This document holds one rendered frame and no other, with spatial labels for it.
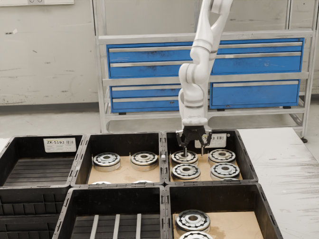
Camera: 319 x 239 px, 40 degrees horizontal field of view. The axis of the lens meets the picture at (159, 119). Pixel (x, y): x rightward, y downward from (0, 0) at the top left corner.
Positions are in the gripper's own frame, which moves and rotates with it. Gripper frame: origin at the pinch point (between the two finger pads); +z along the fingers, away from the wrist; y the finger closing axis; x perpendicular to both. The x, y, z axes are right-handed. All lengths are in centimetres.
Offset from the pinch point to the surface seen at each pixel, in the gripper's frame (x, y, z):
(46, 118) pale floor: -246, 130, 85
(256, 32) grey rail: -182, -58, -6
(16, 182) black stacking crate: 11, 66, 5
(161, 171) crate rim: 20.7, 12.2, -3.4
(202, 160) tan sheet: -2.5, -3.6, 5.1
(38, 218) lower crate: 32, 53, 6
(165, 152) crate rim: 8.6, 10.8, -4.6
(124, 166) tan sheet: 1.3, 26.9, 4.9
